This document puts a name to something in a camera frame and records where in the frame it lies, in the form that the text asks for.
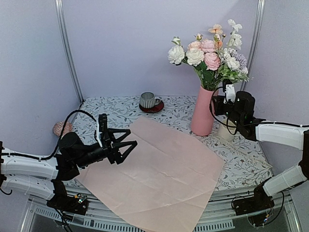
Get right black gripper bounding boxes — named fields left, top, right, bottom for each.
left=212, top=95, right=244, bottom=127

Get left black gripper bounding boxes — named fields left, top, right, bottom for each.
left=74, top=129, right=138, bottom=169

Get cream printed ribbon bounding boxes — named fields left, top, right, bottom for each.
left=211, top=135, right=273, bottom=168

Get white blue hydrangea stem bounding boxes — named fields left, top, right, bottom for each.
left=217, top=48, right=250, bottom=84

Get pink wrapping paper sheet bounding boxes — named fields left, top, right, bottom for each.
left=76, top=117, right=224, bottom=232

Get pale pink flower stem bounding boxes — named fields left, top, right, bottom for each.
left=200, top=40, right=221, bottom=71

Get white ranunculus flower stem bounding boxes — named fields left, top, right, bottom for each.
left=226, top=19, right=243, bottom=49

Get pink rose flower stem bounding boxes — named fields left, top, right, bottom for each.
left=187, top=33, right=203, bottom=51

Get peach blossom flower stem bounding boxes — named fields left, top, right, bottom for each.
left=208, top=24, right=226, bottom=49

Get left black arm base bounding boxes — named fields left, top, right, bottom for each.
left=46, top=180, right=89, bottom=216

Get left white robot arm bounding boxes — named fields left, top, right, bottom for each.
left=4, top=129, right=138, bottom=181

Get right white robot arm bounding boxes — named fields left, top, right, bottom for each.
left=210, top=91, right=309, bottom=211

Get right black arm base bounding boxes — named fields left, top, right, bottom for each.
left=231, top=185, right=275, bottom=227

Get tall pink vase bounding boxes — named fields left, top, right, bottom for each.
left=191, top=86, right=218, bottom=136

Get cream ceramic mug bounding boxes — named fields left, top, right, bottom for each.
left=217, top=118, right=237, bottom=142

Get floral patterned table mat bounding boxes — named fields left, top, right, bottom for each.
left=70, top=96, right=273, bottom=191

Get striped grey ceramic cup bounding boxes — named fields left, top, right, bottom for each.
left=140, top=92, right=161, bottom=109

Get dark red small object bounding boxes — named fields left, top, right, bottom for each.
left=139, top=99, right=165, bottom=114

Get pink patterned ball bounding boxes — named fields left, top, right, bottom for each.
left=53, top=121, right=72, bottom=137

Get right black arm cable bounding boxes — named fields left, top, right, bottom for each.
left=209, top=94, right=239, bottom=136

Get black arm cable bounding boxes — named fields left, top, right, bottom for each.
left=209, top=94, right=239, bottom=136
left=0, top=109, right=101, bottom=161

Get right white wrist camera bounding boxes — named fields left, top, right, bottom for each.
left=223, top=80, right=236, bottom=103

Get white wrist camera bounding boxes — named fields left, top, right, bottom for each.
left=95, top=114, right=107, bottom=147
left=223, top=80, right=236, bottom=103

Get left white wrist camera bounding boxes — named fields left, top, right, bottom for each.
left=95, top=114, right=107, bottom=147

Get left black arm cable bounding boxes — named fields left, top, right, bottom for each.
left=0, top=109, right=101, bottom=161

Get right aluminium frame post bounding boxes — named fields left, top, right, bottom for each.
left=235, top=0, right=265, bottom=77

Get aluminium frame post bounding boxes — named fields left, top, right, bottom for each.
left=55, top=0, right=84, bottom=104
left=235, top=0, right=265, bottom=77

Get left aluminium frame post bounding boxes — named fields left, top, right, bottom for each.
left=55, top=0, right=84, bottom=104

